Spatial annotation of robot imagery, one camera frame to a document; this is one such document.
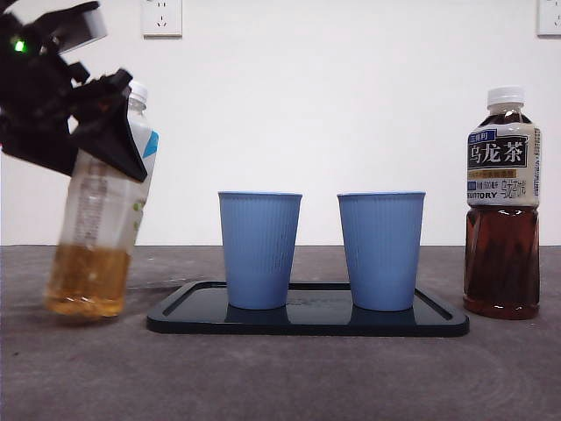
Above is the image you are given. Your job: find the dark navy rectangular tray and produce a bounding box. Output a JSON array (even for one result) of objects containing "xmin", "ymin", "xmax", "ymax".
[{"xmin": 146, "ymin": 280, "xmax": 471, "ymax": 338}]

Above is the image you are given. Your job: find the white wall socket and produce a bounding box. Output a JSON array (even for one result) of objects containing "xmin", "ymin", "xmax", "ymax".
[
  {"xmin": 536, "ymin": 0, "xmax": 561, "ymax": 38},
  {"xmin": 141, "ymin": 0, "xmax": 183, "ymax": 39}
]

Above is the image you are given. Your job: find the pale jasmine tea bottle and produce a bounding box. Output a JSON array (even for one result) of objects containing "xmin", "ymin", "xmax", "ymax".
[{"xmin": 43, "ymin": 81, "xmax": 161, "ymax": 319}]

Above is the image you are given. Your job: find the blue ribbed plastic cup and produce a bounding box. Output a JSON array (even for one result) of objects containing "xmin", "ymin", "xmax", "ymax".
[
  {"xmin": 217, "ymin": 190, "xmax": 304, "ymax": 311},
  {"xmin": 337, "ymin": 190, "xmax": 427, "ymax": 313}
]

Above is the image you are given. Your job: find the dark oolong tea bottle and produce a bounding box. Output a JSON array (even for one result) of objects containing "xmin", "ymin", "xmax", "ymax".
[{"xmin": 462, "ymin": 85, "xmax": 542, "ymax": 321}]

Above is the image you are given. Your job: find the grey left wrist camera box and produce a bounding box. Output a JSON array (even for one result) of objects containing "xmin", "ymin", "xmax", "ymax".
[{"xmin": 54, "ymin": 1, "xmax": 109, "ymax": 54}]

